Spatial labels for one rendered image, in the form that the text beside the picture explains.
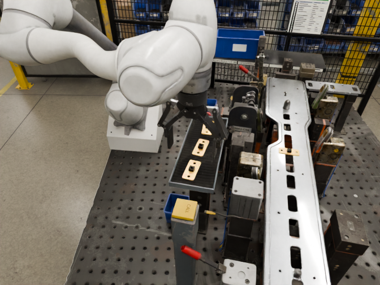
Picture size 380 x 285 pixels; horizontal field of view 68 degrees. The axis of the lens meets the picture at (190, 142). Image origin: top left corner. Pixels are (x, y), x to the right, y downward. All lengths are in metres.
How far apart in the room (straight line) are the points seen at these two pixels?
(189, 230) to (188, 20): 0.54
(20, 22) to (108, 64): 0.45
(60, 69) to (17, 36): 2.95
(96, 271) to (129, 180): 0.48
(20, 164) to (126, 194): 1.66
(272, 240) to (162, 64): 0.68
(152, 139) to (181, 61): 1.11
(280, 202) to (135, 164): 0.84
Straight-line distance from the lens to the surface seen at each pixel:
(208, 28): 0.61
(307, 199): 1.11
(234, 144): 1.10
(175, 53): 0.49
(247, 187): 0.94
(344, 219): 1.07
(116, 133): 1.64
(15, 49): 0.96
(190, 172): 0.89
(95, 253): 1.32
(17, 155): 3.09
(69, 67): 3.84
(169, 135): 0.81
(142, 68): 0.46
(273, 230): 0.99
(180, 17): 0.60
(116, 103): 1.38
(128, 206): 1.41
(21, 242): 2.40
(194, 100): 0.69
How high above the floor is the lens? 1.81
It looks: 41 degrees down
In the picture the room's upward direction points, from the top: straight up
